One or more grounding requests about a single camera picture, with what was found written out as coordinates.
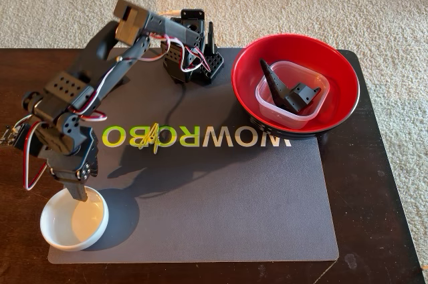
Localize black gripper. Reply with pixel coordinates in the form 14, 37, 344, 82
35, 112, 100, 202

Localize small white ceramic bowl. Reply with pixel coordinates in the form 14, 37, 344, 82
39, 187, 110, 252

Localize yellow-green clothespin clip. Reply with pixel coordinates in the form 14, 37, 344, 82
136, 122, 162, 155

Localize clear plastic food container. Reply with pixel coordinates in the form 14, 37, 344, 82
255, 60, 330, 130

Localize red and black bowl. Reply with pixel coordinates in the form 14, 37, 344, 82
231, 33, 360, 140

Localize dark grey NOWROBO mat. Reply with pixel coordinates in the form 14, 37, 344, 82
47, 47, 340, 264

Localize black printed jaw part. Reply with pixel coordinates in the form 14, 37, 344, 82
259, 59, 322, 114

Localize red white black servo wire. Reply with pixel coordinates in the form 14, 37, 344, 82
23, 118, 49, 192
150, 31, 210, 73
66, 58, 141, 121

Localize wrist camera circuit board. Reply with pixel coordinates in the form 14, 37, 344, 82
0, 125, 17, 146

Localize thin black camera cable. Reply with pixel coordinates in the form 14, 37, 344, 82
163, 82, 188, 131

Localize black perforated base bracket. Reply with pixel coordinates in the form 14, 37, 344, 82
199, 21, 224, 85

